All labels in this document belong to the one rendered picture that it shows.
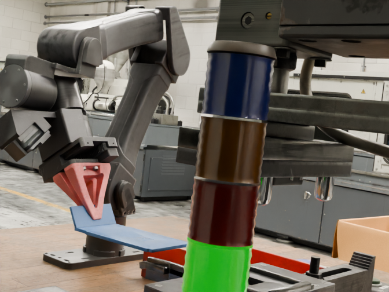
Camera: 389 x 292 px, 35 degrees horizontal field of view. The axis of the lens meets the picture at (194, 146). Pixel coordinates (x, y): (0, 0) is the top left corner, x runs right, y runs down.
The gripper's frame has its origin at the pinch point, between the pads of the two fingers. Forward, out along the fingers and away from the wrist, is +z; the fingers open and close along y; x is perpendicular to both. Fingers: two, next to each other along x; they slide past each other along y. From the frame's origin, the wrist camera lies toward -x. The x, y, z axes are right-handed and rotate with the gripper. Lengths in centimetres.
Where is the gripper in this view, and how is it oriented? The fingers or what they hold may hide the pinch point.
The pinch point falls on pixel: (94, 214)
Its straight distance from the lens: 85.5
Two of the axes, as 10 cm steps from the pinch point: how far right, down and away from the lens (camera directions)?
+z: 3.1, 9.1, -2.7
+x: 6.4, 0.1, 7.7
